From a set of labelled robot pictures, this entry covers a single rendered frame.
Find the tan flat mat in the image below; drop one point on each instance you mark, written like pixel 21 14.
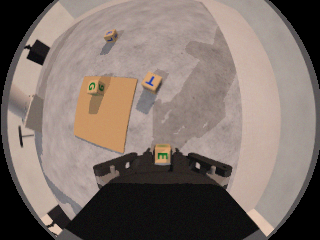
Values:
pixel 103 120

